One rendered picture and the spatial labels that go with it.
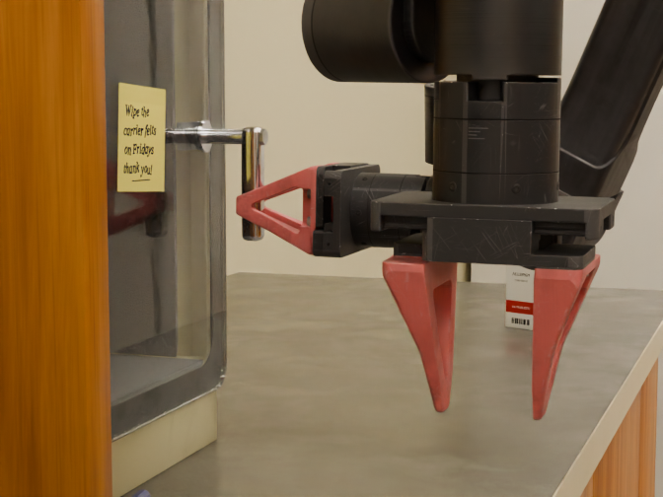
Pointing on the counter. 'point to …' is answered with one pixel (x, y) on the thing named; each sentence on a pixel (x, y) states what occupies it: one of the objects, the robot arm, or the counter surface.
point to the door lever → (255, 173)
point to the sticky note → (141, 138)
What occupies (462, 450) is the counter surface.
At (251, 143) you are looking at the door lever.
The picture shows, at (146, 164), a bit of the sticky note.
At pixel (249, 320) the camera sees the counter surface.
